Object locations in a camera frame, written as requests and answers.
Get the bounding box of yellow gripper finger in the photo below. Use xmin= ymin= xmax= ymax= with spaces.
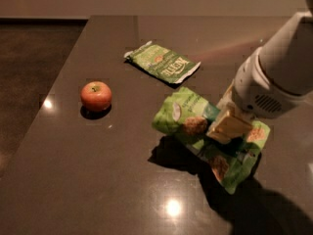
xmin=216 ymin=83 xmax=235 ymax=111
xmin=206 ymin=103 xmax=253 ymax=144

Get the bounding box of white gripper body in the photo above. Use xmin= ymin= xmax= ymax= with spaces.
xmin=232 ymin=47 xmax=313 ymax=118

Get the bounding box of green rice chip bag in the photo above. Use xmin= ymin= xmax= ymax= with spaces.
xmin=153 ymin=87 xmax=270 ymax=194

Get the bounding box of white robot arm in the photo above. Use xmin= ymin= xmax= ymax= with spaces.
xmin=206 ymin=0 xmax=313 ymax=144

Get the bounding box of green kettle chip bag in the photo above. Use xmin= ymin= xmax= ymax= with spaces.
xmin=124 ymin=41 xmax=201 ymax=84

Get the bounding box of red apple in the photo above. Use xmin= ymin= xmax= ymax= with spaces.
xmin=80 ymin=81 xmax=112 ymax=112

